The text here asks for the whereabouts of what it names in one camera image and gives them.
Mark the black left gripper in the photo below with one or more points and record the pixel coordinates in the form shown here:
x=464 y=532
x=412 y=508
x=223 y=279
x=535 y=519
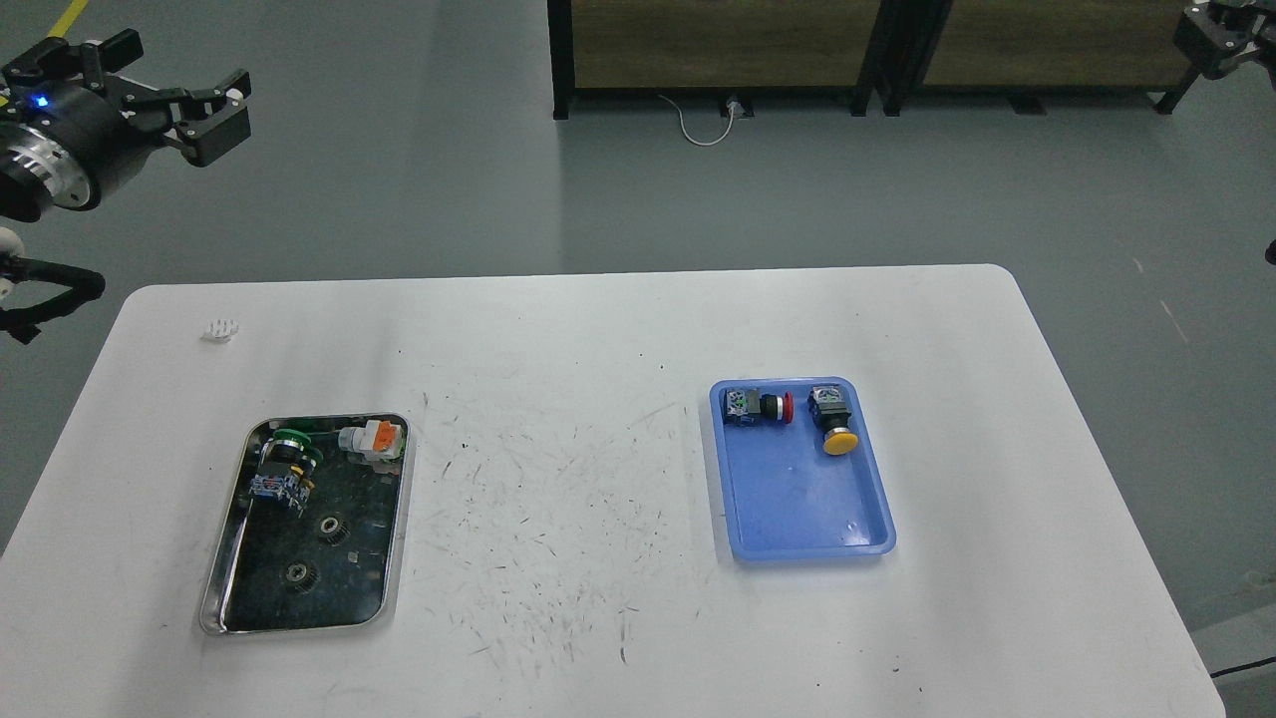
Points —
x=64 y=146

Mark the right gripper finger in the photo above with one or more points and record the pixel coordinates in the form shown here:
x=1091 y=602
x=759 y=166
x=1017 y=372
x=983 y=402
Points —
x=1219 y=36

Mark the silver metal tray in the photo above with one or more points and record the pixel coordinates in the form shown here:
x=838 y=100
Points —
x=357 y=580

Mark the blue plastic tray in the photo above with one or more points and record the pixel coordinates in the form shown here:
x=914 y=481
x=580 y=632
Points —
x=784 y=498

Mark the small white plastic part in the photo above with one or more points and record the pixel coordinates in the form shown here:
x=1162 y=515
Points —
x=220 y=331

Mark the wooden cabinet black frame right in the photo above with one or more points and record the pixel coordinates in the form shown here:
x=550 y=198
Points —
x=1026 y=51

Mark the wooden cabinet black frame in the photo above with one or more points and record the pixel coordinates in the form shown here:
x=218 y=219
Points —
x=1026 y=51
x=721 y=48

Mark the green push button switch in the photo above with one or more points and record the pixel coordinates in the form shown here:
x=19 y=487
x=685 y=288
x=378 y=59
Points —
x=285 y=470

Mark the orange white switch module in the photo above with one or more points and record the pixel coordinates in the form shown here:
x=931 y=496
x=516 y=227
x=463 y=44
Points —
x=377 y=442

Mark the wooden cabinet black frame left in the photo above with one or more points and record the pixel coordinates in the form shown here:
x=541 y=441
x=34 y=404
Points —
x=721 y=48

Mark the yellow push button switch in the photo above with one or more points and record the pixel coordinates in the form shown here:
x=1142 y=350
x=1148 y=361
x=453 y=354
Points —
x=832 y=416

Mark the red push button switch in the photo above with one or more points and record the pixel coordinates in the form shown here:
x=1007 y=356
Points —
x=743 y=406

